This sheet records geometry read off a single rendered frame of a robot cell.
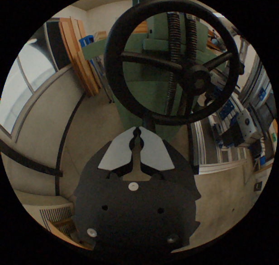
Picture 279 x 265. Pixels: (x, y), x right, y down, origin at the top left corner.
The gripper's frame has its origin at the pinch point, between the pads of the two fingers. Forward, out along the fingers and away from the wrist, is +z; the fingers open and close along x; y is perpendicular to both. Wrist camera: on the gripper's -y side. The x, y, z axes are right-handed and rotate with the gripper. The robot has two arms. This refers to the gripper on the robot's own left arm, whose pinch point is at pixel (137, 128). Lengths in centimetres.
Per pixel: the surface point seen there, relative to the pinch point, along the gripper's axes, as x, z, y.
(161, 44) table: 5.6, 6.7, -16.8
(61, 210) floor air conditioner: -87, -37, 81
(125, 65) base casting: -4.2, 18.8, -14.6
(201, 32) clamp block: 15.6, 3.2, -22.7
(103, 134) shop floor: -48, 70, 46
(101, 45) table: -11.2, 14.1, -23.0
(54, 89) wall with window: -125, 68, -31
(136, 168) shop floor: -5, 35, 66
